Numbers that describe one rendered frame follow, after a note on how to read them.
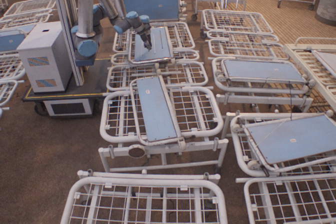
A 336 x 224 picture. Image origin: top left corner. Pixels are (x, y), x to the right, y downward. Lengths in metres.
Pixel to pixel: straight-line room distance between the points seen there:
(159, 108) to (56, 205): 1.12
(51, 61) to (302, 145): 2.11
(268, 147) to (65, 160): 1.69
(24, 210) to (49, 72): 1.21
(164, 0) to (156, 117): 1.82
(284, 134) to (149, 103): 1.00
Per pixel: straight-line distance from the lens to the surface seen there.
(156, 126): 1.69
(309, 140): 1.81
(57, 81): 2.43
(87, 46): 1.91
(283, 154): 1.63
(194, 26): 4.40
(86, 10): 1.85
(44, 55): 2.31
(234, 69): 2.24
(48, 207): 2.13
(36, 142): 2.60
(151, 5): 3.21
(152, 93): 1.95
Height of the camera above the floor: 1.76
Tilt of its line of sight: 40 degrees down
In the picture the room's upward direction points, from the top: straight up
